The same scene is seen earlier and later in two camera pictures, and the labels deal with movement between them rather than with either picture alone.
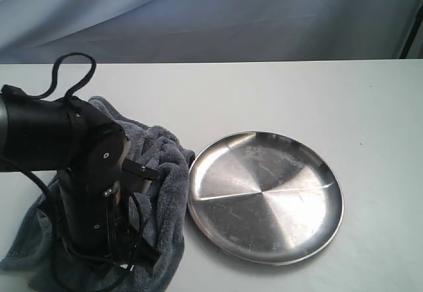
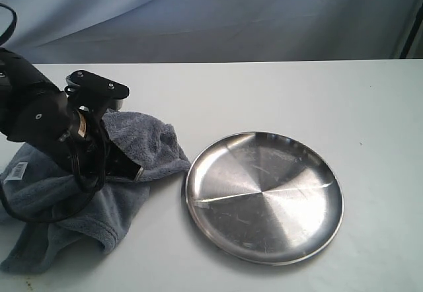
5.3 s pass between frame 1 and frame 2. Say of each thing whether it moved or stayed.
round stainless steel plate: stayed
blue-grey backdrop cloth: stayed
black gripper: moved
